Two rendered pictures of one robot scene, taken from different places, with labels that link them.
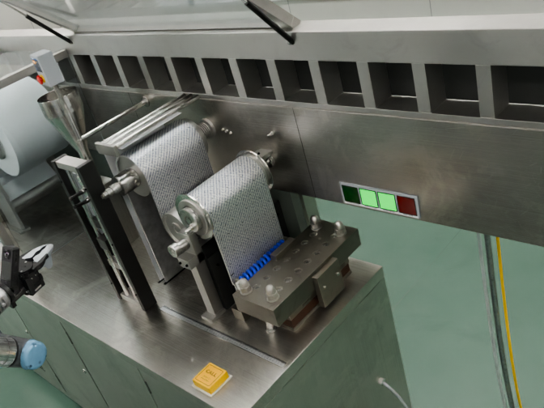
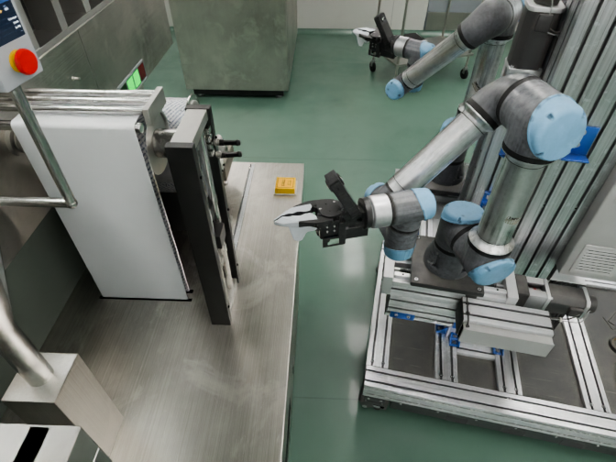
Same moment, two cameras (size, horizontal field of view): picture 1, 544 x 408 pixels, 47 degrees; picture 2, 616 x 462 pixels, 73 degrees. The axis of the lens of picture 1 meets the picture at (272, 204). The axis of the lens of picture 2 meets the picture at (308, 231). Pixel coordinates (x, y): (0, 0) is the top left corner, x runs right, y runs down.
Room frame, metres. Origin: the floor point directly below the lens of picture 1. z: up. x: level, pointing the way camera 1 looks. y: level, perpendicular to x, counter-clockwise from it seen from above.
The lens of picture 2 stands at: (2.10, 1.17, 1.84)
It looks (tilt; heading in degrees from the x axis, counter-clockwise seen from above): 44 degrees down; 222
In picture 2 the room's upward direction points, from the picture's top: straight up
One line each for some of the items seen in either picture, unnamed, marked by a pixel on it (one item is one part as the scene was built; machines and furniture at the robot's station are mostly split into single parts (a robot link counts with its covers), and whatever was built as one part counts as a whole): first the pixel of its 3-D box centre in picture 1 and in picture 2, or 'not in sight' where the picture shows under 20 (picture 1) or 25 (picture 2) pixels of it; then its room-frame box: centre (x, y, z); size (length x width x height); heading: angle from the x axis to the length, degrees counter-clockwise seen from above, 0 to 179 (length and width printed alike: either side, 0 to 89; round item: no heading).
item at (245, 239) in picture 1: (251, 236); not in sight; (1.55, 0.09, 1.11); 0.23 x 0.01 x 0.18; 130
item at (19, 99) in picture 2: (67, 112); (44, 148); (1.97, 0.54, 1.51); 0.02 x 0.02 x 0.20
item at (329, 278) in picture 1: (329, 282); not in sight; (1.43, -0.09, 0.96); 0.10 x 0.03 x 0.11; 130
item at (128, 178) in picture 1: (125, 181); (170, 143); (1.70, 0.40, 1.33); 0.06 x 0.06 x 0.06; 40
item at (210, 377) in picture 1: (210, 378); (285, 185); (1.25, 0.29, 0.91); 0.07 x 0.07 x 0.02; 40
